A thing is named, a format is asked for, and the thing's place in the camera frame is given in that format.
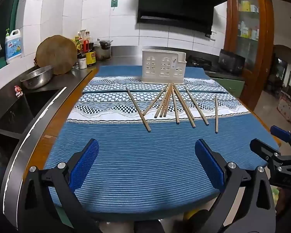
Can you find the stainless steel bowl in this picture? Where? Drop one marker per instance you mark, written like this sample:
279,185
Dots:
36,77

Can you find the white patterned packages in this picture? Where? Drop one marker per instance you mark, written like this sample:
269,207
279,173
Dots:
287,111

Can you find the yellow and white cartons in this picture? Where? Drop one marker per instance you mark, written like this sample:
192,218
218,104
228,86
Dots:
245,6

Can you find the white plastic chopstick holder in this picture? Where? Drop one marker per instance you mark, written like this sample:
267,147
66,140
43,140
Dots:
160,76

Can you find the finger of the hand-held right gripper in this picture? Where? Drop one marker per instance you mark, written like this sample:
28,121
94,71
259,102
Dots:
262,148
281,132

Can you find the black gas stove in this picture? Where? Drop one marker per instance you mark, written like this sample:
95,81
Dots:
198,62

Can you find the dark soy sauce bottle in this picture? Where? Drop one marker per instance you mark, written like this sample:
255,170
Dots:
91,57

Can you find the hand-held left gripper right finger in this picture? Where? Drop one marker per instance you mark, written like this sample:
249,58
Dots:
207,162

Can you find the tall clear condiment bottle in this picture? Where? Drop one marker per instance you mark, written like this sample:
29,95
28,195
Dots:
87,36

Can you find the assorted small cartons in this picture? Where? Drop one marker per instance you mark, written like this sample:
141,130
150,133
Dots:
247,32

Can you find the wall power socket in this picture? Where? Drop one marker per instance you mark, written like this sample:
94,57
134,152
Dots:
213,36

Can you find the black countertop appliance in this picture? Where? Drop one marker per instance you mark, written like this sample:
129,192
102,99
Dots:
231,62

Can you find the green framed window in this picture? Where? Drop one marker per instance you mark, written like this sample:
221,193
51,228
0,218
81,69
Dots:
7,9

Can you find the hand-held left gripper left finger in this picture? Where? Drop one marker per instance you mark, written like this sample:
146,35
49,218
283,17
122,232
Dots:
86,161

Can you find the black range hood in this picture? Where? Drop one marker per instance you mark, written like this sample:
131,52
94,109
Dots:
177,2

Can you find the blue patterned woven mat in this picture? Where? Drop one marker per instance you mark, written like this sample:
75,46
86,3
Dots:
135,162
116,71

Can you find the round wooden chopping block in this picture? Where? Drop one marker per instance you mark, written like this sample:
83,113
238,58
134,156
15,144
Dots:
57,54

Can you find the bunch of wooden chopsticks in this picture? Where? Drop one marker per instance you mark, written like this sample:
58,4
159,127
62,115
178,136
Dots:
176,106

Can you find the white spice jar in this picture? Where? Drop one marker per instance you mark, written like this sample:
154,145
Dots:
82,63

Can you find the green capped condiment bottle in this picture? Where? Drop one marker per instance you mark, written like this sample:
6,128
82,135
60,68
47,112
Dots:
77,43

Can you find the white detergent bottle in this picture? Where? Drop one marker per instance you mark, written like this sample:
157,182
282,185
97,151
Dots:
13,46

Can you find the red and white small figure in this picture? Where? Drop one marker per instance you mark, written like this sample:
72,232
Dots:
18,91

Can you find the black kitchen sink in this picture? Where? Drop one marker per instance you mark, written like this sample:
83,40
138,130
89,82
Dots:
36,104

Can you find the green drawer cabinet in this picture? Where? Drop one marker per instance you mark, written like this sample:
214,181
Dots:
229,85

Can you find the green wall sticker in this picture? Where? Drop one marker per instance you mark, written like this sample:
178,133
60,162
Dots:
114,2

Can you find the wooden glass-door cabinet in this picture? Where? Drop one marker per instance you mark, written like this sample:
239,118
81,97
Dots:
264,53

